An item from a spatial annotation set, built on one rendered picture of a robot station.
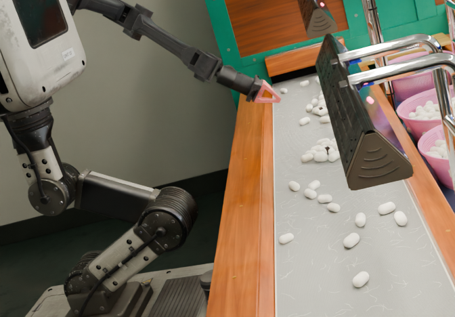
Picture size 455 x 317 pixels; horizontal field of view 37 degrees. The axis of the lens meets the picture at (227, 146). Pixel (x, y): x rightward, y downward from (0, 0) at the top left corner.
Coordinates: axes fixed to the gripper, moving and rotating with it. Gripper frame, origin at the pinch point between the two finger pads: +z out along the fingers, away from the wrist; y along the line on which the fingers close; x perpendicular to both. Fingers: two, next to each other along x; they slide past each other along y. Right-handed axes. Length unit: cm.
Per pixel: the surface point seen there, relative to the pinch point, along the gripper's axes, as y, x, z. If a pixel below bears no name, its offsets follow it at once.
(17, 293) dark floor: 72, 160, -66
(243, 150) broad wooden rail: -19.0, 12.7, -4.6
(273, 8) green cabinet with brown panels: 54, -17, -10
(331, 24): -24.9, -30.3, 1.4
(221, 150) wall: 142, 76, -1
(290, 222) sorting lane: -66, 7, 7
